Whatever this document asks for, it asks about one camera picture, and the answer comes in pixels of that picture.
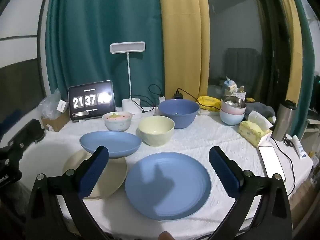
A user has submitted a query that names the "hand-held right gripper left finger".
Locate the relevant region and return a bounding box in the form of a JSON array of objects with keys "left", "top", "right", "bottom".
[{"left": 26, "top": 145, "right": 110, "bottom": 240}]

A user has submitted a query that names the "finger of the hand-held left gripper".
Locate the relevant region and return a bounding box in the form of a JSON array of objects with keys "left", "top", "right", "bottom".
[{"left": 5, "top": 119, "right": 46, "bottom": 160}]

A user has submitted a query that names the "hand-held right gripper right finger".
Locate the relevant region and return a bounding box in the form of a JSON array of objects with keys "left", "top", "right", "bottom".
[{"left": 208, "top": 145, "right": 293, "bottom": 240}]

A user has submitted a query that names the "beige plate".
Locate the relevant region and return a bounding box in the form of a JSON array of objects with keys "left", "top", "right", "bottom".
[{"left": 62, "top": 149, "right": 128, "bottom": 201}]

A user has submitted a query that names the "deep blue plate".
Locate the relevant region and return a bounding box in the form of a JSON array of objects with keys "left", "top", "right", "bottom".
[{"left": 79, "top": 131, "right": 142, "bottom": 159}]

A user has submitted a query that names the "large blue plate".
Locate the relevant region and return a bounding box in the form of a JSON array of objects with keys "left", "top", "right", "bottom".
[{"left": 124, "top": 152, "right": 212, "bottom": 221}]

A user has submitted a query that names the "pink strawberry bowl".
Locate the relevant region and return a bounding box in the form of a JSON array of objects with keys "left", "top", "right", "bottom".
[{"left": 102, "top": 112, "right": 133, "bottom": 132}]

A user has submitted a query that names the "yellow-green bowl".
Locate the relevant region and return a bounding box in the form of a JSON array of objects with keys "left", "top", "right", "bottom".
[{"left": 137, "top": 116, "right": 175, "bottom": 147}]

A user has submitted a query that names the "large blue bowl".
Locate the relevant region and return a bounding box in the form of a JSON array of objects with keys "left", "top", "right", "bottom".
[{"left": 158, "top": 99, "right": 200, "bottom": 130}]

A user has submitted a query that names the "cardboard box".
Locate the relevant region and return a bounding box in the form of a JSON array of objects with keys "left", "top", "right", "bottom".
[{"left": 41, "top": 109, "right": 70, "bottom": 132}]

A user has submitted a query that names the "clear plastic bag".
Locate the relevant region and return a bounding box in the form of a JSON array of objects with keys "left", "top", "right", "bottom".
[{"left": 40, "top": 88, "right": 63, "bottom": 120}]

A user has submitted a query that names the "small white box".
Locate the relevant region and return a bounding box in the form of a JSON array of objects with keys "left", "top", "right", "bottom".
[{"left": 56, "top": 99, "right": 68, "bottom": 113}]

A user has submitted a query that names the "white textured tablecloth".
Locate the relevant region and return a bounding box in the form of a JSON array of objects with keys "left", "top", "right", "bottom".
[{"left": 19, "top": 105, "right": 314, "bottom": 238}]

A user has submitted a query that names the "smartphone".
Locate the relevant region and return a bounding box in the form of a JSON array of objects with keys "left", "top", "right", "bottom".
[{"left": 259, "top": 145, "right": 287, "bottom": 182}]

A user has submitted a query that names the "yellow tissue box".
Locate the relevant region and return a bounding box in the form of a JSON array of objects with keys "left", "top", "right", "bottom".
[{"left": 237, "top": 110, "right": 273, "bottom": 148}]

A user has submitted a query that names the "light blue bowl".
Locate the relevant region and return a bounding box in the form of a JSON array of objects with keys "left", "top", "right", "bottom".
[{"left": 219, "top": 110, "right": 245, "bottom": 126}]

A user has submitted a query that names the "white flat packet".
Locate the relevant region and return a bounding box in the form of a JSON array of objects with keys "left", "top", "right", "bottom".
[{"left": 199, "top": 109, "right": 220, "bottom": 117}]

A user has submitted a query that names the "tablet with clock display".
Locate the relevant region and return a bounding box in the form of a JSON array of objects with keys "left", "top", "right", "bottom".
[{"left": 68, "top": 80, "right": 117, "bottom": 123}]

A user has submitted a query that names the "steel bowl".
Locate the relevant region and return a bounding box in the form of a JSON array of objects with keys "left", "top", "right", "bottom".
[{"left": 221, "top": 95, "right": 247, "bottom": 109}]

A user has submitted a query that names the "yellow wipes packet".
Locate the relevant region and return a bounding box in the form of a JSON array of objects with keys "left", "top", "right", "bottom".
[{"left": 196, "top": 96, "right": 223, "bottom": 111}]

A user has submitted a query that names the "grey cloth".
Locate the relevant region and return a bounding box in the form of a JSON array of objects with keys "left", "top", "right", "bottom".
[{"left": 245, "top": 102, "right": 275, "bottom": 123}]

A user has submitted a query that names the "white cream tube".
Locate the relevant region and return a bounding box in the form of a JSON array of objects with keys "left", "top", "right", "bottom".
[{"left": 291, "top": 135, "right": 307, "bottom": 159}]

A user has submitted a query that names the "steel thermos flask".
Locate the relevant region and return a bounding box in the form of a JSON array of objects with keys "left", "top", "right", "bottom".
[{"left": 271, "top": 99, "right": 297, "bottom": 142}]

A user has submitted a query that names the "white power strip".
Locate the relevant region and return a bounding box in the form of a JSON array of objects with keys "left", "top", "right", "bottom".
[{"left": 141, "top": 106, "right": 160, "bottom": 117}]

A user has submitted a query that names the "blue and white packet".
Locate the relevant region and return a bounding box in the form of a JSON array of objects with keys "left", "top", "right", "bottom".
[{"left": 224, "top": 76, "right": 238, "bottom": 97}]

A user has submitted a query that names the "teal curtain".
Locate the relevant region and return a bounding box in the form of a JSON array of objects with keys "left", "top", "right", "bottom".
[
  {"left": 287, "top": 0, "right": 315, "bottom": 110},
  {"left": 45, "top": 0, "right": 165, "bottom": 100}
]

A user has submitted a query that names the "white desk lamp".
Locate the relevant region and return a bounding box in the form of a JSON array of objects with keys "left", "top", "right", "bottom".
[{"left": 109, "top": 41, "right": 145, "bottom": 118}]

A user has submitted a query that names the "yellow curtain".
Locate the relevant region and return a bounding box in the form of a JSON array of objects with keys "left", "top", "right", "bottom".
[
  {"left": 275, "top": 0, "right": 304, "bottom": 103},
  {"left": 159, "top": 0, "right": 210, "bottom": 98}
]

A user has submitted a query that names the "black phone cable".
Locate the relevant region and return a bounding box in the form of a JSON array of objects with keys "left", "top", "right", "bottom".
[{"left": 271, "top": 136, "right": 297, "bottom": 198}]

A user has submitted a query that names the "black charger cable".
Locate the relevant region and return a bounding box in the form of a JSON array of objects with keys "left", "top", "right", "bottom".
[{"left": 177, "top": 88, "right": 220, "bottom": 110}]

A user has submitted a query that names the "black looped cable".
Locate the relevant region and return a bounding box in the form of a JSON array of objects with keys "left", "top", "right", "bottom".
[{"left": 130, "top": 84, "right": 165, "bottom": 113}]

